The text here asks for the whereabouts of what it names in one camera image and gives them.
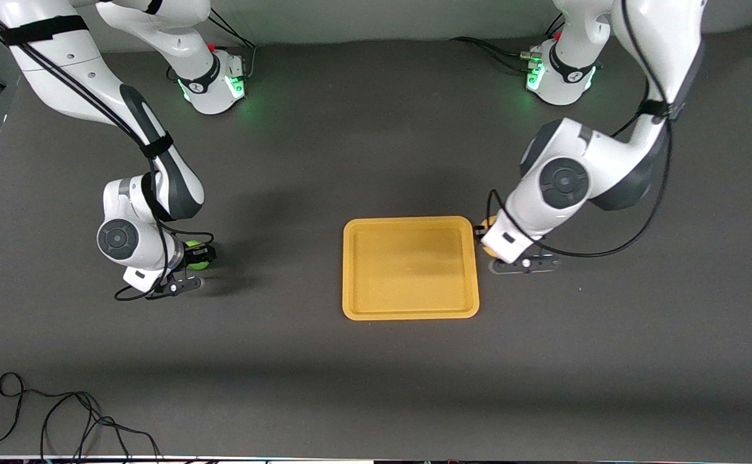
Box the dark grey table mat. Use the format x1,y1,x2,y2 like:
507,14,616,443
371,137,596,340
0,23,752,461

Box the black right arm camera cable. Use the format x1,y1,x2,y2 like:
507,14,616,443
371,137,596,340
0,0,217,302

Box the black arm base cables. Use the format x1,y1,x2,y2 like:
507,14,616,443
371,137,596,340
202,10,258,81
450,12,566,66

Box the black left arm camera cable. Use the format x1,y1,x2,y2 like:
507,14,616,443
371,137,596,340
482,0,674,259

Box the black right arm base cables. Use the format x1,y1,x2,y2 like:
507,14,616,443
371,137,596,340
202,10,258,81

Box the thin black loose cable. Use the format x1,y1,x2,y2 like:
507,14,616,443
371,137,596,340
0,372,164,462

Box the black left arm base cables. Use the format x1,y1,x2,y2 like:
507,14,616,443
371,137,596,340
450,12,566,66

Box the orange plastic tray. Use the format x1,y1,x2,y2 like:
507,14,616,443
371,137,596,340
342,216,481,321

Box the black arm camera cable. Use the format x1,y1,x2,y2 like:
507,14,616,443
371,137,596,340
482,0,674,259
0,0,217,302

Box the yellow potato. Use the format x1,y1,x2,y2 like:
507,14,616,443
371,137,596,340
477,217,499,259

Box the green apple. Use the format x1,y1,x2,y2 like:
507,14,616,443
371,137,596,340
184,240,213,271

